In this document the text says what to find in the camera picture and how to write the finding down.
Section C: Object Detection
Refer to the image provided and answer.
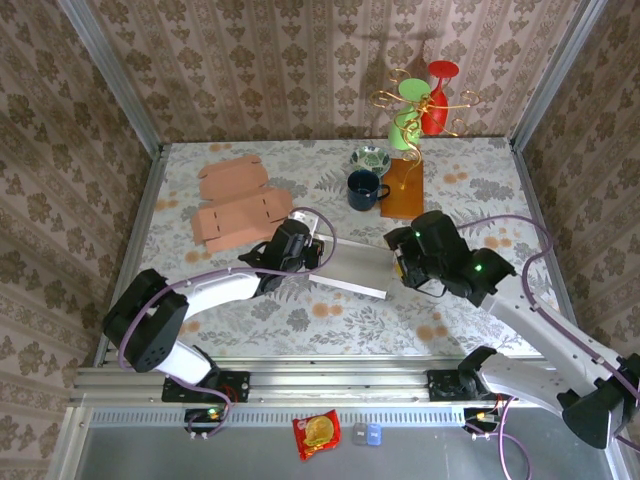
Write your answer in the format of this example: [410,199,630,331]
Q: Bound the white paper box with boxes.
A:
[308,232,401,300]

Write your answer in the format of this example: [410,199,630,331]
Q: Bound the pink paper box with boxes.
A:
[191,154,295,254]

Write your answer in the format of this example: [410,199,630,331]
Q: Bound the floral tablecloth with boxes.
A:
[115,138,574,357]

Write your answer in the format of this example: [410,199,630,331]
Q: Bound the dark blue mug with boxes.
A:
[347,169,392,212]

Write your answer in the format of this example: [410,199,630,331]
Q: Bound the green leaf patterned bowl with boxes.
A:
[349,145,392,179]

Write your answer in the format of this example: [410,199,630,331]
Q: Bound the green plastic wine glass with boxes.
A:
[388,78,432,151]

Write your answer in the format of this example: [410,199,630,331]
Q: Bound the small black circuit board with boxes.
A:
[463,407,501,434]
[184,407,226,434]

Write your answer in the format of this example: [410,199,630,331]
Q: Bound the red snack packet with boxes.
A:
[292,408,343,462]

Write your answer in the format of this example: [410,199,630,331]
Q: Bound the red plastic wine glass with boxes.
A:
[418,60,460,137]

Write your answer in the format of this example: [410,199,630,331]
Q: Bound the grey metal tray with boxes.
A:
[47,404,636,480]

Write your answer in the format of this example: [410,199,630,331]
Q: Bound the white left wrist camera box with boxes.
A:
[291,209,322,236]

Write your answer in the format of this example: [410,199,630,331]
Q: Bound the gold wire cup tree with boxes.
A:
[370,68,482,220]

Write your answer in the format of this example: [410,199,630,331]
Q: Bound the aluminium table side rail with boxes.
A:
[92,144,169,369]
[509,139,591,364]

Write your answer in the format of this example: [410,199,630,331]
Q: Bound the long aluminium base rail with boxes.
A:
[69,363,614,406]

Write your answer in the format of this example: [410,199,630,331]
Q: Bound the aluminium frame post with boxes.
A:
[57,0,164,156]
[509,0,609,151]

